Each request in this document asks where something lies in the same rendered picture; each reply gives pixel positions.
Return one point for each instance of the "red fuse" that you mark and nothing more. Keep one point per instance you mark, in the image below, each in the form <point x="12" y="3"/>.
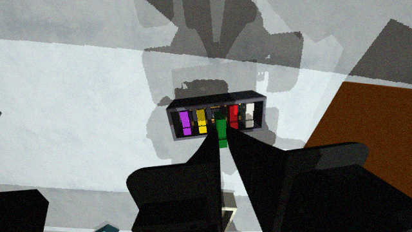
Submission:
<point x="232" y="115"/>

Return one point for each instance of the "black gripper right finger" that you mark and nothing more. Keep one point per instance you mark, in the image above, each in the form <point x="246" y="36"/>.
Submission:
<point x="268" y="172"/>

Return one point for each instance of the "green fuse with metal blades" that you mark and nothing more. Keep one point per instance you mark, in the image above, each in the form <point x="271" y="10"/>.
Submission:
<point x="220" y="125"/>

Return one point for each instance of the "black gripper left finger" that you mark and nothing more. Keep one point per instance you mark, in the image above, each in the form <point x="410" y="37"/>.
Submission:
<point x="199" y="177"/>

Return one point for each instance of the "yellow fuse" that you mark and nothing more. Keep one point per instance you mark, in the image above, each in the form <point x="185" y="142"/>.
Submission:
<point x="201" y="120"/>

